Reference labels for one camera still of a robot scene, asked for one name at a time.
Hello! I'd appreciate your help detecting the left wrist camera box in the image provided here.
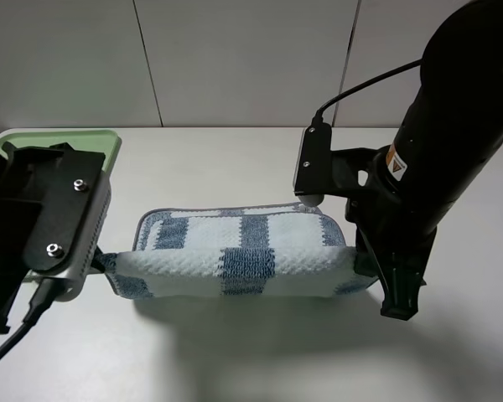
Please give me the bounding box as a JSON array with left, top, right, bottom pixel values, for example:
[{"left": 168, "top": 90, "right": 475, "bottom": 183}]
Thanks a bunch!
[{"left": 22, "top": 150, "right": 110, "bottom": 302}]

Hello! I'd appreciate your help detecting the black left camera cable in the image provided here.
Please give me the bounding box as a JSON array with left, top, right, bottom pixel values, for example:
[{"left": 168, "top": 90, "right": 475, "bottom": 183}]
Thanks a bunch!
[{"left": 0, "top": 278, "right": 58, "bottom": 374}]

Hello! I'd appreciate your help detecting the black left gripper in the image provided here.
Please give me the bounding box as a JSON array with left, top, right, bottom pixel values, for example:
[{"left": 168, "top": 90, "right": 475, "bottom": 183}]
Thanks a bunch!
[{"left": 0, "top": 142, "right": 117, "bottom": 334}]

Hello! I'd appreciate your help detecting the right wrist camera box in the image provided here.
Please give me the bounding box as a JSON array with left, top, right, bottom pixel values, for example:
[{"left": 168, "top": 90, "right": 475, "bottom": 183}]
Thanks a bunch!
[{"left": 293, "top": 122, "right": 333, "bottom": 208}]

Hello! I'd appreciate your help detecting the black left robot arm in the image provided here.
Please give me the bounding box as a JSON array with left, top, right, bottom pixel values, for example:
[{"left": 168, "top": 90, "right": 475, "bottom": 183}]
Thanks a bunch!
[{"left": 0, "top": 142, "right": 111, "bottom": 334}]

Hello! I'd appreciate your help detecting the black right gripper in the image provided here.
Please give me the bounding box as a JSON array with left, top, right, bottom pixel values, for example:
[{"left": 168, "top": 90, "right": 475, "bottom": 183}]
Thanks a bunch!
[{"left": 325, "top": 144, "right": 438, "bottom": 321}]

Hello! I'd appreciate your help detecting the black right camera cable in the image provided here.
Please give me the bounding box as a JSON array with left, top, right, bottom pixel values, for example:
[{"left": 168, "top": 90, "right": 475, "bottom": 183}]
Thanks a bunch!
[{"left": 311, "top": 58, "right": 424, "bottom": 129}]

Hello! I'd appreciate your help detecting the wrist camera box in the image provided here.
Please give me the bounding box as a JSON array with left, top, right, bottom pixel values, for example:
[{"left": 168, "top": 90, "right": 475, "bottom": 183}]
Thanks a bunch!
[
  {"left": 22, "top": 150, "right": 110, "bottom": 302},
  {"left": 293, "top": 122, "right": 333, "bottom": 208}
]

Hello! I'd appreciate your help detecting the blue white striped towel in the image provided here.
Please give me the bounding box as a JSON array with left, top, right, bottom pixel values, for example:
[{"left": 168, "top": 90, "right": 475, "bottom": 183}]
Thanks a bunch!
[{"left": 105, "top": 203, "right": 376, "bottom": 300}]

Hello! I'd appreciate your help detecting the green plastic tray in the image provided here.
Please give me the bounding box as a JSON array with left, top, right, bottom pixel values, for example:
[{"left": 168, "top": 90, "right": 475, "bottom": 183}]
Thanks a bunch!
[{"left": 0, "top": 129, "right": 122, "bottom": 174}]

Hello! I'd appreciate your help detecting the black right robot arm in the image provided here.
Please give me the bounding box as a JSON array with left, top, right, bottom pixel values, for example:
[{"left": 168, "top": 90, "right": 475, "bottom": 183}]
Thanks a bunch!
[{"left": 314, "top": 1, "right": 503, "bottom": 320}]

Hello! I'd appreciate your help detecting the black camera cable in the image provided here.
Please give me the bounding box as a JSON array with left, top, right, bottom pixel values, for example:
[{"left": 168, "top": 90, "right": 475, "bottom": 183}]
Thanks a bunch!
[
  {"left": 311, "top": 58, "right": 424, "bottom": 129},
  {"left": 0, "top": 278, "right": 58, "bottom": 374}
]

